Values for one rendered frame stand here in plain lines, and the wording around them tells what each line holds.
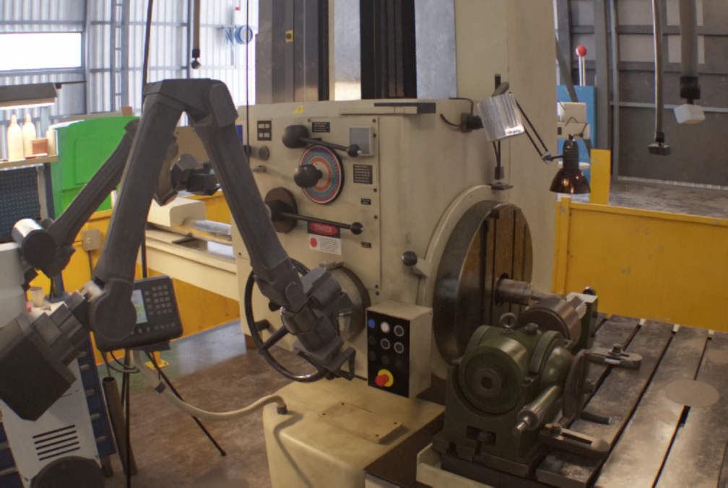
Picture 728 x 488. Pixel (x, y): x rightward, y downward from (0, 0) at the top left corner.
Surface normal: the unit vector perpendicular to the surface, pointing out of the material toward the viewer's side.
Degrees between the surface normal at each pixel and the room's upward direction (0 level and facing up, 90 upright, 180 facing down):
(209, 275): 90
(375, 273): 90
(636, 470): 0
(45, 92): 58
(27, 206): 90
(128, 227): 89
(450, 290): 77
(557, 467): 0
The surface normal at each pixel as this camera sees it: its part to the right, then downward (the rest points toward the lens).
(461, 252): -0.51, -0.44
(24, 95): 0.62, -0.43
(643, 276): -0.62, 0.15
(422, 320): 0.78, 0.11
